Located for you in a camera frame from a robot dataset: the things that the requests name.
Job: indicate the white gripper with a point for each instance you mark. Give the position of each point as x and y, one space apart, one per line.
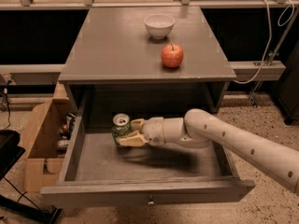
153 131

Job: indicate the green soda can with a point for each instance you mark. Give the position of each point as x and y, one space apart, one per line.
121 126

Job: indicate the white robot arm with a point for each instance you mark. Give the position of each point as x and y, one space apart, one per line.
198 127

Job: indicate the open grey top drawer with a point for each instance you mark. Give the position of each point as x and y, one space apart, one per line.
98 173

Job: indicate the can in cardboard box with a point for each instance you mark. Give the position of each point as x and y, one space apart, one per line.
67 128

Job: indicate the silver can in box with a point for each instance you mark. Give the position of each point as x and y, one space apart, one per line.
62 144

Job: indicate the grey wooden cabinet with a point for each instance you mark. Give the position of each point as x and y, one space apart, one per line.
115 47

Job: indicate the red apple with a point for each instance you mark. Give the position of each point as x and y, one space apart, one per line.
172 55

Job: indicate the cardboard box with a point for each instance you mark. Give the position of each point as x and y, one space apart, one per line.
40 138

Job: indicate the white ceramic bowl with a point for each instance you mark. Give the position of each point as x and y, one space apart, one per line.
159 26

